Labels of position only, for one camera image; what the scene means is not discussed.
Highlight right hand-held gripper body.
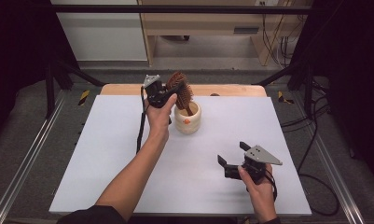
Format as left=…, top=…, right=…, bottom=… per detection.
left=224, top=145, right=284, bottom=185

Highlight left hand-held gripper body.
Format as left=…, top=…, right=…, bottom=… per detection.
left=143, top=74, right=176, bottom=109

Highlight brown wooden hairbrush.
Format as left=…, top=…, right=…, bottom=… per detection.
left=166, top=71, right=195, bottom=117

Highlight cream ringed holder cup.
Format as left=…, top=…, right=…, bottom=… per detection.
left=173, top=101, right=203, bottom=135

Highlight person's left hand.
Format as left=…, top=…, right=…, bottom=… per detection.
left=145, top=92, right=178, bottom=135

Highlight person's right hand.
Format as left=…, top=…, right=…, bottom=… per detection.
left=237, top=163, right=278, bottom=210

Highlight yellow black floor tape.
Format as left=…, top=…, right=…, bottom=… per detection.
left=277, top=91, right=295, bottom=105
left=77, top=90, right=90, bottom=106

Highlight light wooden office desk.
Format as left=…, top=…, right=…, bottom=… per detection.
left=137, top=0, right=313, bottom=67

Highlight grey desk label plate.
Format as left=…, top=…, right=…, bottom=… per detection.
left=233, top=26, right=259, bottom=35

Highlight black curtain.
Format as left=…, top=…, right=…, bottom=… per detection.
left=0, top=0, right=80, bottom=141
left=291, top=0, right=374, bottom=178

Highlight person's black sleeve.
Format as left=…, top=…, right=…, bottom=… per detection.
left=57, top=204, right=127, bottom=224

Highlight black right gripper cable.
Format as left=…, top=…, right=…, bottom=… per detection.
left=263, top=169, right=278, bottom=202

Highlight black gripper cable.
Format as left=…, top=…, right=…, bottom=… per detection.
left=135, top=86, right=148, bottom=155
left=263, top=169, right=278, bottom=202

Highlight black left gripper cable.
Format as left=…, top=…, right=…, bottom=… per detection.
left=135, top=86, right=148, bottom=155

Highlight black floor cable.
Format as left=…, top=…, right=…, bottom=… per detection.
left=281, top=77, right=341, bottom=217

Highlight black metal frame strut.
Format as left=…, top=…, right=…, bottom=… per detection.
left=253, top=60, right=314, bottom=118
left=45, top=59, right=106, bottom=119

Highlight aluminium floor rail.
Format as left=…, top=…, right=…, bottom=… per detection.
left=312, top=133, right=366, bottom=224
left=0, top=90, right=67, bottom=224

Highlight black metal frame bar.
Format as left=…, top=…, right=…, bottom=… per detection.
left=52, top=4, right=313, bottom=15

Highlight black cables under desk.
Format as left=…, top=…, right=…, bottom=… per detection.
left=260, top=1, right=307, bottom=68

